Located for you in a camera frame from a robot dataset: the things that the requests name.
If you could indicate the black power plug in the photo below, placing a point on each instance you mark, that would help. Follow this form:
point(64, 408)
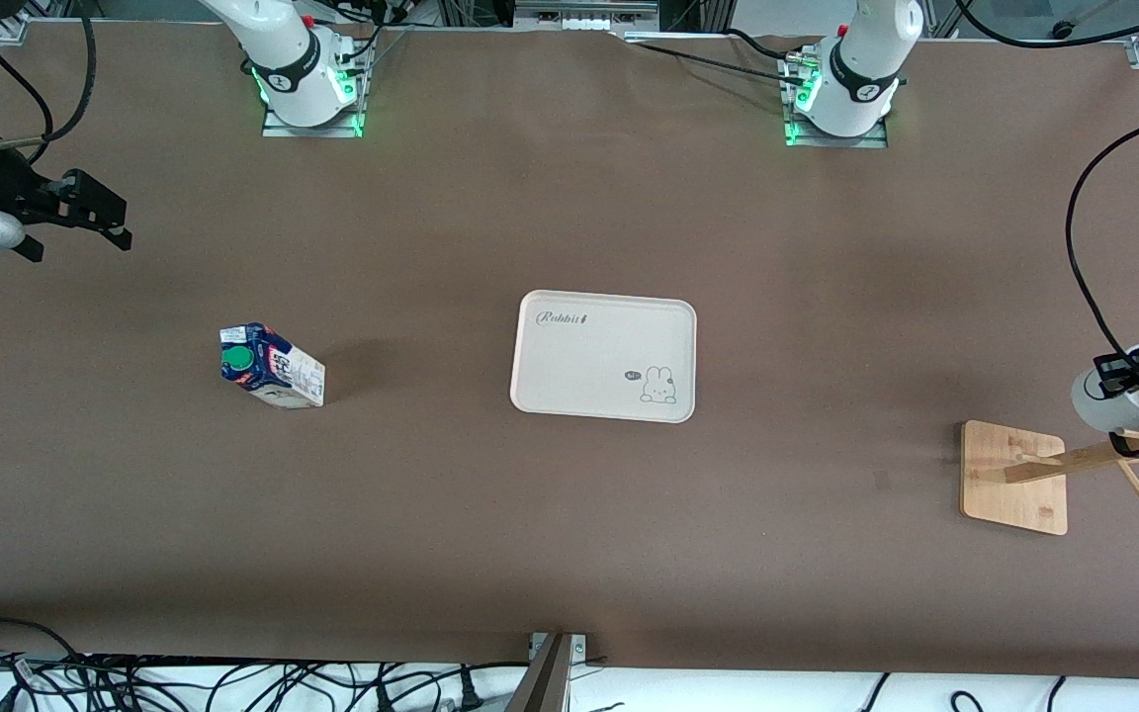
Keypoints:
point(471, 692)

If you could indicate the white power strip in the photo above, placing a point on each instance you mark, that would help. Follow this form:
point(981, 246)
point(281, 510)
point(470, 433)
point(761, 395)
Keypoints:
point(585, 21)

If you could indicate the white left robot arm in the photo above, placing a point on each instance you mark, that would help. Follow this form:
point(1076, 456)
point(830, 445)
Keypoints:
point(866, 69)

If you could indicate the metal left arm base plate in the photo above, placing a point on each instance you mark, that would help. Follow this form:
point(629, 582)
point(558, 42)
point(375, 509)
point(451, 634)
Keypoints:
point(876, 141)

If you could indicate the blue milk carton green cap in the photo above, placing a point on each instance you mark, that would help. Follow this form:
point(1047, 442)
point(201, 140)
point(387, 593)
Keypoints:
point(288, 381)

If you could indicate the metal post with bracket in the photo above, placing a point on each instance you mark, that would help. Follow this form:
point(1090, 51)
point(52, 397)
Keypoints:
point(548, 682)

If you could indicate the beige rabbit print tray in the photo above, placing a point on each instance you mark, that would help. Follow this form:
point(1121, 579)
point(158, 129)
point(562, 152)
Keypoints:
point(589, 346)

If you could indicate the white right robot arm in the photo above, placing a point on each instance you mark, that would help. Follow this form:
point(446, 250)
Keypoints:
point(295, 69)

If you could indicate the wooden cup rack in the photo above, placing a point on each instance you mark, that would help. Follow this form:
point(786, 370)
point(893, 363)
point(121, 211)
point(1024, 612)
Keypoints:
point(1009, 480)

